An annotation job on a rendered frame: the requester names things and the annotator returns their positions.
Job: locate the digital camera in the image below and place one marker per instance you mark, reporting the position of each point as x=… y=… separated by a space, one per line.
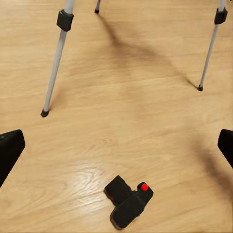
x=130 y=204

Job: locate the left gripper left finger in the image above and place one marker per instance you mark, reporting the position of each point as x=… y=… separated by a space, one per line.
x=12 y=145

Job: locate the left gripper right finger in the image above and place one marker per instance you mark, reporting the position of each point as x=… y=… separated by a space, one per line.
x=225 y=144

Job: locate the camera tripod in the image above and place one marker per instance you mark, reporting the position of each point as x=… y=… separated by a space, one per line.
x=64 y=21

